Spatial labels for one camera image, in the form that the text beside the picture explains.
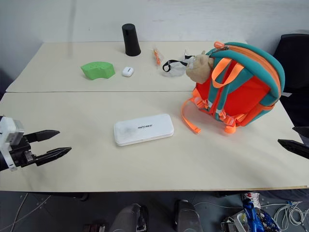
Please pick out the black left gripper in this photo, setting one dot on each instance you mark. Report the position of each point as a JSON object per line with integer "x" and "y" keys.
{"x": 21, "y": 154}

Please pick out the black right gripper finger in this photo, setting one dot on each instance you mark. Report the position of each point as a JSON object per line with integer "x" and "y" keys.
{"x": 300, "y": 131}
{"x": 294, "y": 146}

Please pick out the orange and teal backpack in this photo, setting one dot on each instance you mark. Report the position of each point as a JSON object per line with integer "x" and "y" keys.
{"x": 246, "y": 94}

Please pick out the white rectangular case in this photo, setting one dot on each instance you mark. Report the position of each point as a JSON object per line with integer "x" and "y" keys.
{"x": 144, "y": 129}

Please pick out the small white oval device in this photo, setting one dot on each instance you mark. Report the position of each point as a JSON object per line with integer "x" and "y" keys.
{"x": 128, "y": 71}

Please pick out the black office chair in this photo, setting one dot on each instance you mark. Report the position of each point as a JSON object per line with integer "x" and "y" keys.
{"x": 295, "y": 72}

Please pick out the blue patterned bag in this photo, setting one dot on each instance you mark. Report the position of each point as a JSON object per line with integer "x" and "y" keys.
{"x": 251, "y": 217}

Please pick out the green curved plastic block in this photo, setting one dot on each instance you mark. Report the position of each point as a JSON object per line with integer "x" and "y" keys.
{"x": 97, "y": 69}

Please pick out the dark rounded left robot leg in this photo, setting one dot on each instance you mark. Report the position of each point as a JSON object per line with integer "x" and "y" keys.
{"x": 128, "y": 217}

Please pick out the dark rounded robot leg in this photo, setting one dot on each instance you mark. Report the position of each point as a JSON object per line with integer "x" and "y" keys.
{"x": 187, "y": 216}
{"x": 128, "y": 217}

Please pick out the beige plush toy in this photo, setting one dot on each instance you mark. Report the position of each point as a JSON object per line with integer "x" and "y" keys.
{"x": 200, "y": 67}

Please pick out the dark rounded right robot leg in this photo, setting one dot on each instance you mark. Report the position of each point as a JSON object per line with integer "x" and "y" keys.
{"x": 187, "y": 216}

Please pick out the black cone-shaped cup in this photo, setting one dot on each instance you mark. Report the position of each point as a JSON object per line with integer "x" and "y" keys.
{"x": 131, "y": 39}

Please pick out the orange item in clear wrapper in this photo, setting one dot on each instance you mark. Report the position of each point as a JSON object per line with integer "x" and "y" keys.
{"x": 157, "y": 56}

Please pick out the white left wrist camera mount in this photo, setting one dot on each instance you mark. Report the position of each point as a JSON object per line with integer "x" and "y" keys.
{"x": 9, "y": 135}

